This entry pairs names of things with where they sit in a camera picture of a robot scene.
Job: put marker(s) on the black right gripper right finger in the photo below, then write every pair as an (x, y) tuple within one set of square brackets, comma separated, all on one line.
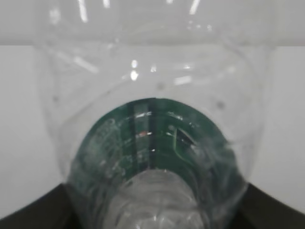
[(261, 211)]

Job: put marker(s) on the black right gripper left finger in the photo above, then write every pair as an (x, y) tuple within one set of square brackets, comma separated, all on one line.
[(52, 211)]

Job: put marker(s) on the clear green-label water bottle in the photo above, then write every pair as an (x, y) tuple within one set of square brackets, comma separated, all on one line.
[(155, 107)]

